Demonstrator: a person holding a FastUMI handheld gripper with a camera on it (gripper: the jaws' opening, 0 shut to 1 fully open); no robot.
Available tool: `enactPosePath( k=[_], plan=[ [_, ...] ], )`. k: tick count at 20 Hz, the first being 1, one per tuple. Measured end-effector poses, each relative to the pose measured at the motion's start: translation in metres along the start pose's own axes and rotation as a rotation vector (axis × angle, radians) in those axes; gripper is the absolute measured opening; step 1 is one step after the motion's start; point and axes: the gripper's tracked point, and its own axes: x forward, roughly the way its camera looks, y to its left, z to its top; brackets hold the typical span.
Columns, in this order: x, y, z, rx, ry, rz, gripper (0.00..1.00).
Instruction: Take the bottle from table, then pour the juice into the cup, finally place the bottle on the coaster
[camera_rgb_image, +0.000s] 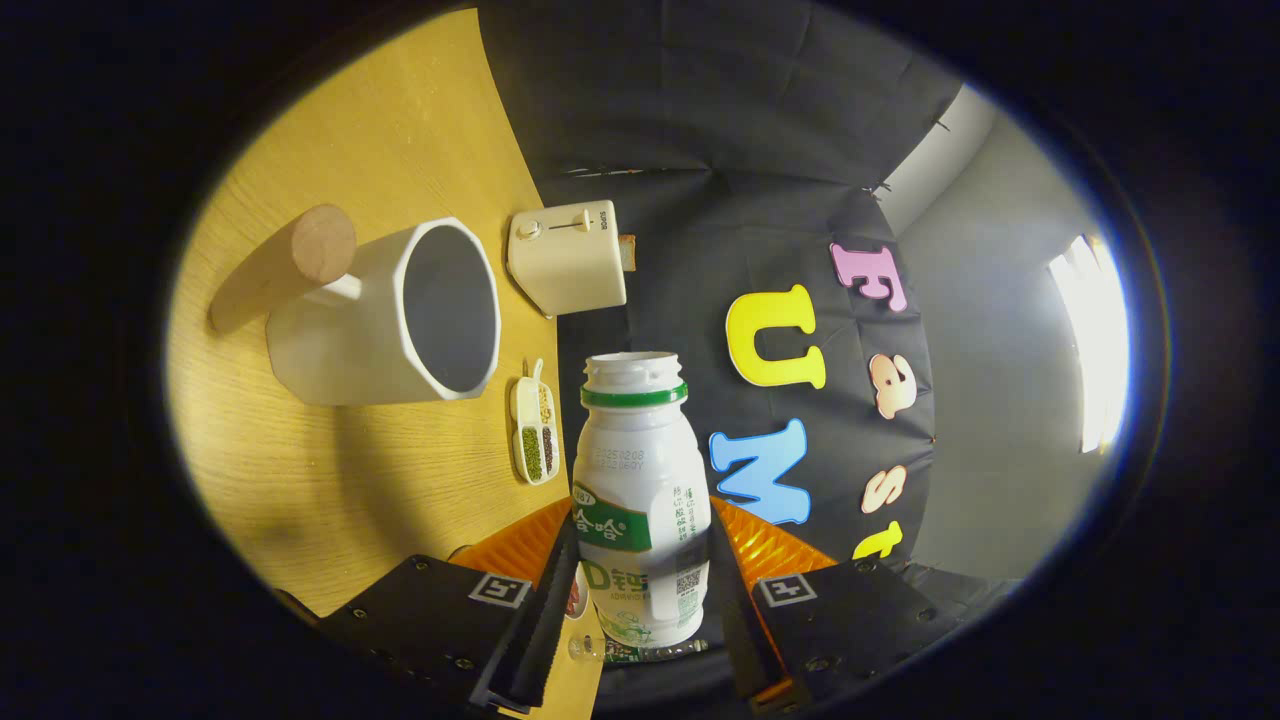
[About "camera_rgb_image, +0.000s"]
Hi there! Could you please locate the black backdrop cloth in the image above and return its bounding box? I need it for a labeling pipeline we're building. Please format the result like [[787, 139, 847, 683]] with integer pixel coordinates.
[[478, 0, 1001, 711]]

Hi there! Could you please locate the white cup with wooden handle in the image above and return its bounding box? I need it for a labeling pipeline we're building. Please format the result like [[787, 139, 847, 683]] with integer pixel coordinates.
[[208, 204, 501, 406]]

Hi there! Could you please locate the bright ceiling light panel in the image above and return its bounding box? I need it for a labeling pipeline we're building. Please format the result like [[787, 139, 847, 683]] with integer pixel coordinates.
[[1048, 235, 1131, 456]]

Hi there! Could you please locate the clear plastic water bottle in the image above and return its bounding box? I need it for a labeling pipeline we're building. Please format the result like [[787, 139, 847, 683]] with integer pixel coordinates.
[[568, 635, 711, 667]]

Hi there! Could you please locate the wooden table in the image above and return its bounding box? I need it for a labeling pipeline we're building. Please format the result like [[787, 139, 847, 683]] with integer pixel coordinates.
[[165, 8, 606, 720]]

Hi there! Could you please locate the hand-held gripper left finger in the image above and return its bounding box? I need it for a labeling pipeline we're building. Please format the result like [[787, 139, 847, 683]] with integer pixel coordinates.
[[318, 497, 581, 713]]

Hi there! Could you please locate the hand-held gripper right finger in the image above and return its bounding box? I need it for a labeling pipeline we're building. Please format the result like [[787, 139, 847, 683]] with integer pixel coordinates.
[[708, 495, 961, 713]]

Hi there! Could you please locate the white divided dish with beans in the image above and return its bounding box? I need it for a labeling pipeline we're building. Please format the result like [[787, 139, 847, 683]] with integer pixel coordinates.
[[510, 360, 561, 486]]

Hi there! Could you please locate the white juice bottle green ring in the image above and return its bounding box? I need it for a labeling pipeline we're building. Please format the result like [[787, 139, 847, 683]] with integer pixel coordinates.
[[570, 351, 713, 649]]

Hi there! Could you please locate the cream toaster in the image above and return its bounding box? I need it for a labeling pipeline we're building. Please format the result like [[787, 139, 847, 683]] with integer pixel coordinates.
[[507, 200, 628, 318]]

